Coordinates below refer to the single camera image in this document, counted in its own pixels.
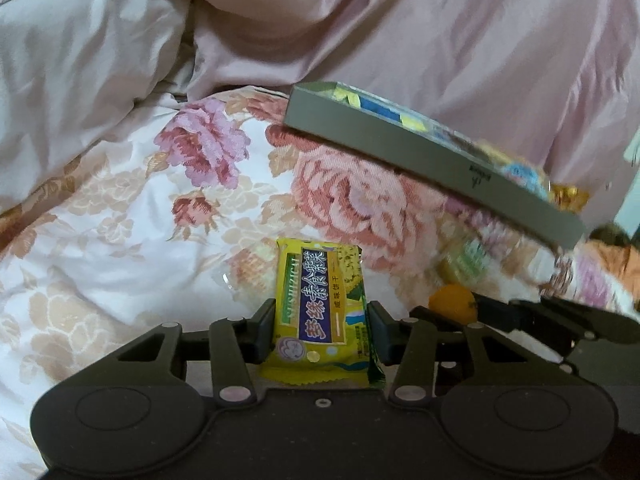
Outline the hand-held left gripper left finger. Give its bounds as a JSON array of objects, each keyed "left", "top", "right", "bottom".
[{"left": 107, "top": 299, "right": 278, "bottom": 407}]

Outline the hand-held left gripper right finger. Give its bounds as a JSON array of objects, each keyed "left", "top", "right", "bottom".
[{"left": 366, "top": 301, "right": 538, "bottom": 405}]

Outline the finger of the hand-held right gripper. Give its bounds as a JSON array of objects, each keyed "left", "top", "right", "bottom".
[
  {"left": 409, "top": 305, "right": 451, "bottom": 324},
  {"left": 475, "top": 296, "right": 573, "bottom": 337}
]

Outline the orange round snack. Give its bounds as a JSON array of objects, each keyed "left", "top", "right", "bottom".
[{"left": 428, "top": 284, "right": 479, "bottom": 327}]

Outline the yellow cracker packet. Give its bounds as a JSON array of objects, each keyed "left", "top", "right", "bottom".
[{"left": 260, "top": 237, "right": 387, "bottom": 389}]

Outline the grey cardboard box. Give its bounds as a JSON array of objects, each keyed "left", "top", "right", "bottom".
[{"left": 283, "top": 81, "right": 587, "bottom": 251}]

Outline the green snack packet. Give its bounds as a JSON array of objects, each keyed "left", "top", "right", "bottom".
[{"left": 439, "top": 239, "right": 495, "bottom": 287}]

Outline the clear plastic wrapper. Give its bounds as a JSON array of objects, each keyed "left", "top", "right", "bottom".
[{"left": 212, "top": 267, "right": 238, "bottom": 292}]

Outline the orange brown patterned cloth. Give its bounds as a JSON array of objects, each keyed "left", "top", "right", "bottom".
[{"left": 582, "top": 225, "right": 640, "bottom": 311}]

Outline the gold snack packet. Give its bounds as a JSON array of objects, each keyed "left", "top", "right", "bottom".
[{"left": 549, "top": 184, "right": 592, "bottom": 212}]

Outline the pale blue snack packet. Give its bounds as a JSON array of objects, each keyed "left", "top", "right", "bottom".
[{"left": 500, "top": 157, "right": 552, "bottom": 200}]

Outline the floral bed sheet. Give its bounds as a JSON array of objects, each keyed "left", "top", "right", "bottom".
[{"left": 0, "top": 84, "right": 640, "bottom": 480}]

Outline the blue and yellow snack packet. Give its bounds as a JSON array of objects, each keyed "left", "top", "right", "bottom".
[{"left": 336, "top": 86, "right": 432, "bottom": 130}]

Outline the pink satin blanket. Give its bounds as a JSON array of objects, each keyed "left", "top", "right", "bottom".
[{"left": 162, "top": 0, "right": 640, "bottom": 203}]

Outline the beige quilt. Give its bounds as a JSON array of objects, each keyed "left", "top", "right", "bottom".
[{"left": 0, "top": 0, "right": 203, "bottom": 211}]

